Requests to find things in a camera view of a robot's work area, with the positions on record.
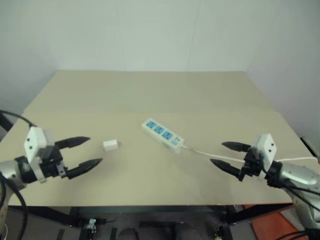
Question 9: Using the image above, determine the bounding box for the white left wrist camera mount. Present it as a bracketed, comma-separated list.
[23, 126, 55, 185]

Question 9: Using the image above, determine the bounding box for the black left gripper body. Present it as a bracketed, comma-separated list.
[39, 142, 70, 180]

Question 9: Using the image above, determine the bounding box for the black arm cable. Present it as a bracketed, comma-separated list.
[267, 178, 320, 240]
[0, 109, 37, 240]

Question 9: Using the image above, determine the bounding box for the white power strip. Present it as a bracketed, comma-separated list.
[141, 118, 185, 154]

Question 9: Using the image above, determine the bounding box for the orange red floor mat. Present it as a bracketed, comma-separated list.
[243, 203, 302, 240]

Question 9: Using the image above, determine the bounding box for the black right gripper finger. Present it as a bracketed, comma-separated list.
[221, 141, 252, 153]
[209, 158, 245, 182]

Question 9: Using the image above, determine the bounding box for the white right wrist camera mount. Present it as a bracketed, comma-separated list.
[250, 133, 278, 181]

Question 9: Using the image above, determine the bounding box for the black table frame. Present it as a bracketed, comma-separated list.
[7, 203, 295, 240]

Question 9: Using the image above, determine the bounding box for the dark rounded shape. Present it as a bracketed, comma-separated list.
[117, 226, 140, 240]

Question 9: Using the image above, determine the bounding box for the white power cord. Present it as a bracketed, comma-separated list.
[180, 144, 319, 164]

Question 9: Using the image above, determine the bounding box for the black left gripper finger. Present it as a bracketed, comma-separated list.
[54, 136, 92, 151]
[66, 157, 104, 180]

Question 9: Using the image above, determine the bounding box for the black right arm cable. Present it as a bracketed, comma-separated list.
[267, 178, 320, 240]

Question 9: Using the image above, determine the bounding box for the white plug adapter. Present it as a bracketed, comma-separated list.
[102, 139, 123, 153]

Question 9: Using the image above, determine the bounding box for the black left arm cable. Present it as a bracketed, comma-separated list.
[0, 109, 37, 240]

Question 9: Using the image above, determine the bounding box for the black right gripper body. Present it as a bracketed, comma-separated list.
[239, 146, 266, 181]

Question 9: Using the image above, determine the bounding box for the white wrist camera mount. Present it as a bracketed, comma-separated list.
[250, 133, 278, 181]
[23, 126, 55, 185]

